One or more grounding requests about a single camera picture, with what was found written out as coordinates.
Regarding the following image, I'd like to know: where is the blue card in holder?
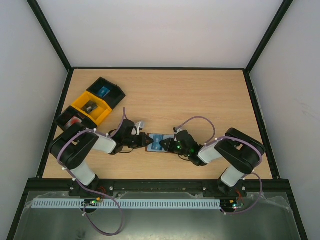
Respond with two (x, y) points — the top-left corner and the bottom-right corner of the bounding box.
(147, 133), (164, 153)

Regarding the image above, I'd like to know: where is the yellow storage bin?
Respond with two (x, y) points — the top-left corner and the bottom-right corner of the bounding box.
(71, 91), (113, 126)

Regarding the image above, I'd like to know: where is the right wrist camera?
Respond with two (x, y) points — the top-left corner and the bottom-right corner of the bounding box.
(173, 127), (183, 134)

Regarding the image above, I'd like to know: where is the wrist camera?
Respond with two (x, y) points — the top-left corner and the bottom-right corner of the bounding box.
(173, 127), (183, 134)
(135, 121), (145, 136)

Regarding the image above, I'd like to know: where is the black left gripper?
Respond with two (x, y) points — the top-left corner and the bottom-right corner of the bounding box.
(123, 132), (154, 149)

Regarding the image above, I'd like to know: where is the red credit card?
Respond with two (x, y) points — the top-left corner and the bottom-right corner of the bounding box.
(64, 116), (82, 129)

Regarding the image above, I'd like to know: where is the brown leather card holder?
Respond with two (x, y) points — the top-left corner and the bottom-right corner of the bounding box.
(145, 133), (174, 153)

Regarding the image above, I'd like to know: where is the white slotted cable duct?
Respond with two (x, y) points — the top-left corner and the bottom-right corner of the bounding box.
(31, 198), (221, 210)

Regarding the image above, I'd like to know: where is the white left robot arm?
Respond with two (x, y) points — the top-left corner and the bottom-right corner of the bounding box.
(49, 119), (154, 186)

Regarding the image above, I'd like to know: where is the black enclosure frame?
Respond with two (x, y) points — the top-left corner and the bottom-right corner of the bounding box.
(6, 0), (308, 240)

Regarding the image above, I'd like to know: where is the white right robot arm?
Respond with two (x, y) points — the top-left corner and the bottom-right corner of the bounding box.
(158, 128), (266, 196)

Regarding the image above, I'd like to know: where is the blue card in bin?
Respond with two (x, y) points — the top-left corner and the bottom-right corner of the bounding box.
(97, 86), (110, 98)

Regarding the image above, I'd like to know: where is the black credit card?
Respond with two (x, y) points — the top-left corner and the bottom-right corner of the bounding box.
(81, 100), (98, 114)

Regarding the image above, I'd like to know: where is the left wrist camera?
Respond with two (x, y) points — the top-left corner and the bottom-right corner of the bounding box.
(135, 121), (145, 136)

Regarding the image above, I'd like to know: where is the black storage bin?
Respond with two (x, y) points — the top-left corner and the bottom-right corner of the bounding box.
(87, 77), (126, 110)
(54, 106), (98, 131)

